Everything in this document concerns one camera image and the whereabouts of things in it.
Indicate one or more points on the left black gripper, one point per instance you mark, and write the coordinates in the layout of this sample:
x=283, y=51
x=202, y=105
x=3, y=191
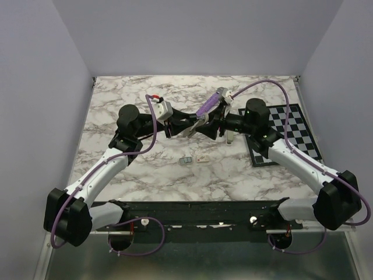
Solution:
x=176, y=125

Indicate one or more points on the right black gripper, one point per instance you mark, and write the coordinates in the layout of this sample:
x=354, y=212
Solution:
x=217, y=115

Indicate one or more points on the stapler metal base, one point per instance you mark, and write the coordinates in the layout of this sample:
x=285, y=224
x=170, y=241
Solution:
x=191, y=131

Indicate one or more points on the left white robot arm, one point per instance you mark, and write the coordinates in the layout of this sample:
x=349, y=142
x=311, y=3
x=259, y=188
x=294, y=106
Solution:
x=69, y=214

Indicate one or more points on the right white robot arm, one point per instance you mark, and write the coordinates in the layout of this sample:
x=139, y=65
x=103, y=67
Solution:
x=336, y=198

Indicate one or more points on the purple glitter microphone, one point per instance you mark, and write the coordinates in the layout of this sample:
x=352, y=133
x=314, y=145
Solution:
x=211, y=101

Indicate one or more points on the white staple box sleeve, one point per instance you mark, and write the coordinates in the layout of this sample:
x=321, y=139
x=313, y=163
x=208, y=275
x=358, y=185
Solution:
x=202, y=158

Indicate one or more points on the open staple tray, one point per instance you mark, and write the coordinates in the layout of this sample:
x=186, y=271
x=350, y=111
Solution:
x=185, y=161

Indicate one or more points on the black white checkerboard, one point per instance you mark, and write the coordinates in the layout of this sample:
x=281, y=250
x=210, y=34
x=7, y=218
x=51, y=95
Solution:
x=298, y=132

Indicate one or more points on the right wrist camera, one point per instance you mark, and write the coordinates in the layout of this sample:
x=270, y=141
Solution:
x=225, y=95

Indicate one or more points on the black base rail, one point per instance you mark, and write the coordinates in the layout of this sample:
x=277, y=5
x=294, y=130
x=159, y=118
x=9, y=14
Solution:
x=193, y=222

